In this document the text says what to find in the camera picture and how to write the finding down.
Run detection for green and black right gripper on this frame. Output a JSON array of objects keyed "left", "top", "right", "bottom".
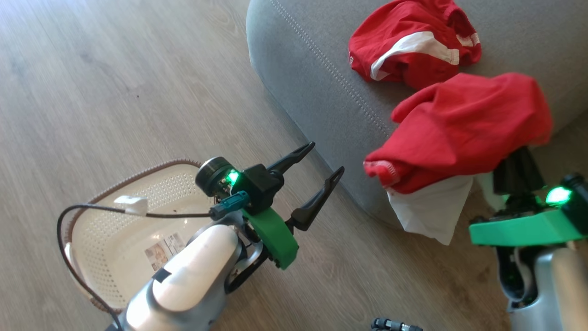
[{"left": 469, "top": 174, "right": 588, "bottom": 247}]

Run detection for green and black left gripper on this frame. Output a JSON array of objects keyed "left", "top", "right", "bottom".
[{"left": 195, "top": 141, "right": 345, "bottom": 270}]

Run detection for red garment with white panel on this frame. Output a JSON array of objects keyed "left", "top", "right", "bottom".
[{"left": 363, "top": 72, "right": 554, "bottom": 245}]

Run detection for red jersey with white stripe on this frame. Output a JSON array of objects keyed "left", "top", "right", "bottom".
[{"left": 348, "top": 0, "right": 482, "bottom": 90}]

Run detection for printed basket sticker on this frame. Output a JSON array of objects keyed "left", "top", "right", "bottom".
[{"left": 144, "top": 232, "right": 187, "bottom": 272}]

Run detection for cream perforated plastic laundry basket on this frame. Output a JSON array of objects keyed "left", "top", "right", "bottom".
[{"left": 62, "top": 159, "right": 216, "bottom": 315}]

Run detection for grey fabric sofa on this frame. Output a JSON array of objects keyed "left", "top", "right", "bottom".
[{"left": 246, "top": 0, "right": 588, "bottom": 230}]

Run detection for teal cable connector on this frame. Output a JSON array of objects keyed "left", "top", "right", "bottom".
[{"left": 209, "top": 191, "right": 251, "bottom": 221}]

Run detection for white cable label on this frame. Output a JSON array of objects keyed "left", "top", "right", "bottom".
[{"left": 113, "top": 195, "right": 149, "bottom": 217}]

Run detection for thin black cable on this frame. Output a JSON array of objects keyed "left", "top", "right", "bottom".
[{"left": 57, "top": 204, "right": 216, "bottom": 331}]

